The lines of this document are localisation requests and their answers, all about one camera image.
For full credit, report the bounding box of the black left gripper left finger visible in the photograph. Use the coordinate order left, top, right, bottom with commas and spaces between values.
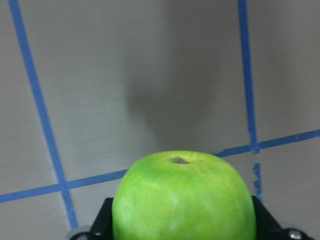
89, 198, 114, 240

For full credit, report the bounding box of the green apple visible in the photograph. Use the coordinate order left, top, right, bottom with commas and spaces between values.
112, 151, 257, 240

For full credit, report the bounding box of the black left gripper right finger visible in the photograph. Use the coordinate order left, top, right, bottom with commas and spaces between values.
251, 195, 283, 240

